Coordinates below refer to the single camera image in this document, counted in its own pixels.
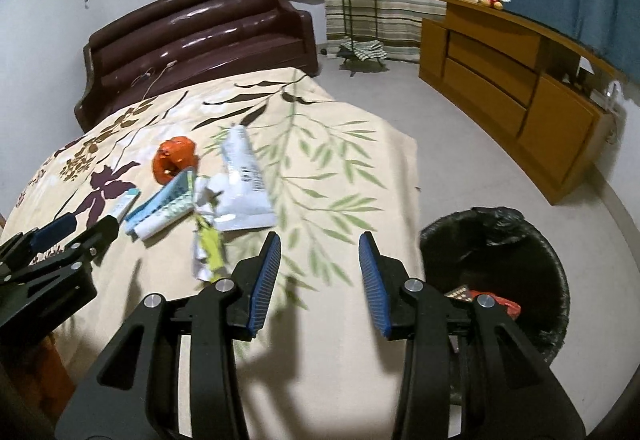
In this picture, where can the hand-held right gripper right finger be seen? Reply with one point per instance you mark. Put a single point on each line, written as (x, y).
(375, 285)

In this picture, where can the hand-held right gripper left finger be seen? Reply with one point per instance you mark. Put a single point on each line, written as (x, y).
(262, 285)

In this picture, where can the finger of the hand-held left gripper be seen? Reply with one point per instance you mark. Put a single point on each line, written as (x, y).
(97, 240)
(52, 230)

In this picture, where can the light blue tube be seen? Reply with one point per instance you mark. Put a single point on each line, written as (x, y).
(124, 204)

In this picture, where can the small yellow green packet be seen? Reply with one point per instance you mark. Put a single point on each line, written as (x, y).
(210, 250)

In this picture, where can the silver blister pack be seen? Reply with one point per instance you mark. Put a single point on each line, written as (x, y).
(459, 294)

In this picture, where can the white foil packet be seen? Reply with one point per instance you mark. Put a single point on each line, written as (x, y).
(245, 190)

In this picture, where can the white paper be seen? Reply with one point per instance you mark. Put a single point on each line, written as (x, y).
(210, 190)

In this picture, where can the orange bag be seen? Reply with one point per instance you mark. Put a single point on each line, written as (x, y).
(175, 157)

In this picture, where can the black trash bin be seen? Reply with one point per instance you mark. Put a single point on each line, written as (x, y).
(495, 240)

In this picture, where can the red plastic bag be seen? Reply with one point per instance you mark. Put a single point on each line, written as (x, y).
(505, 306)

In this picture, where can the floral printed blanket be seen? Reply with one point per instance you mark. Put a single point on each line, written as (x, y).
(325, 159)

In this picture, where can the brown leather sofa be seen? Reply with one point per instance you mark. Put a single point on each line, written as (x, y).
(200, 34)

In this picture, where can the wooden cabinet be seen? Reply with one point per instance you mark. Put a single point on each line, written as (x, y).
(490, 79)

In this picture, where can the white card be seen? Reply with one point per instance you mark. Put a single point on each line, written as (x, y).
(586, 68)

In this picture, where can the white device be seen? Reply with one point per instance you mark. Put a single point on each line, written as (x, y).
(614, 99)

